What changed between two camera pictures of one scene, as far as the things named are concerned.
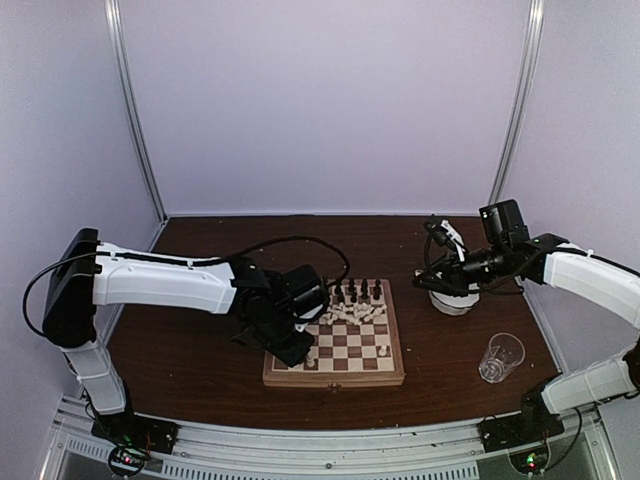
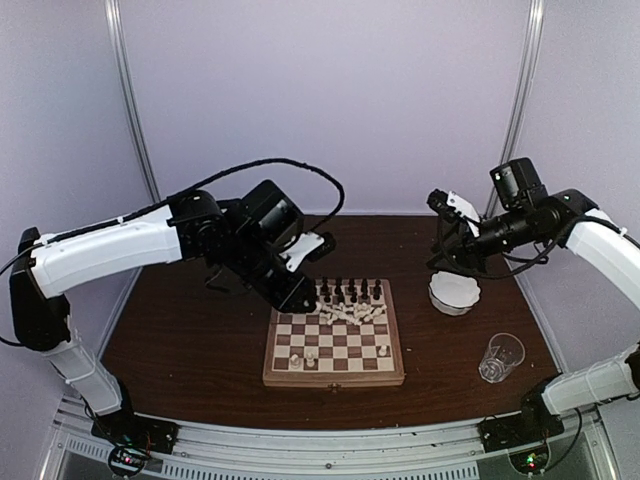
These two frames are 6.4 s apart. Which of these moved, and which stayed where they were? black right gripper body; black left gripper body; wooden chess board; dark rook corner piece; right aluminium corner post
Moved: black left gripper body; black right gripper body
Stayed: wooden chess board; right aluminium corner post; dark rook corner piece
